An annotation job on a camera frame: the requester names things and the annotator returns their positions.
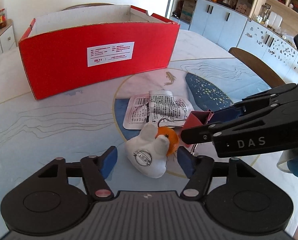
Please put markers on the red lid jar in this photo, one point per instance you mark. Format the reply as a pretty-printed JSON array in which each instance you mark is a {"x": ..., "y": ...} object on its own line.
[{"x": 3, "y": 19}]

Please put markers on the brown wooden chair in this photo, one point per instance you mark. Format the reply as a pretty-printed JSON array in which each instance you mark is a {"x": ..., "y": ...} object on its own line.
[
  {"x": 86, "y": 5},
  {"x": 257, "y": 66}
]

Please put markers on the orange fruit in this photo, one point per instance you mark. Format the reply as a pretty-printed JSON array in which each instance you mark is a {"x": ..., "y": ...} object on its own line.
[{"x": 172, "y": 136}]

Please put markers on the brown wooden chair far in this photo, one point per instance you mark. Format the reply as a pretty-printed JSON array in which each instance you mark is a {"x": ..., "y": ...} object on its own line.
[{"x": 86, "y": 5}]

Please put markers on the white printed sachet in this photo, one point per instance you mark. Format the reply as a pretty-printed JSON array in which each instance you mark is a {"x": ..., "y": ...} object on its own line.
[{"x": 157, "y": 107}]

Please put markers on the red cardboard box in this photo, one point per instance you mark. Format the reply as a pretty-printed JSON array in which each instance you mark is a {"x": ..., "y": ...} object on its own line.
[{"x": 73, "y": 48}]

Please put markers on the white blue wall cabinet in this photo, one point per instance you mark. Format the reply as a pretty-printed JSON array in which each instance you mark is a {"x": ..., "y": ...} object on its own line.
[{"x": 264, "y": 28}]

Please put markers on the brown wooden chair right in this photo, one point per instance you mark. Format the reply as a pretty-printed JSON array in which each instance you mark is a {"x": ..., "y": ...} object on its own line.
[{"x": 257, "y": 66}]

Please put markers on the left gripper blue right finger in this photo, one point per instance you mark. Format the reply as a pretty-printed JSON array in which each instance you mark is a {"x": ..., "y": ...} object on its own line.
[{"x": 186, "y": 161}]

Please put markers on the white plush toy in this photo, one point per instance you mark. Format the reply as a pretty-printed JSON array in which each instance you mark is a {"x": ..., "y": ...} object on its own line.
[{"x": 148, "y": 152}]

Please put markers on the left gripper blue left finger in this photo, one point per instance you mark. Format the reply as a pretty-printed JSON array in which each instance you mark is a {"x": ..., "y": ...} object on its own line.
[{"x": 107, "y": 161}]

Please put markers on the white side cabinet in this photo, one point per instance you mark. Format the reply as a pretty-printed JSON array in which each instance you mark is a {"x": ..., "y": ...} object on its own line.
[{"x": 7, "y": 37}]

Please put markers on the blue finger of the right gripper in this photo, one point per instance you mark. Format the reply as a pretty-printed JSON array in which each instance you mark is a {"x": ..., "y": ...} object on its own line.
[
  {"x": 227, "y": 114},
  {"x": 202, "y": 134}
]

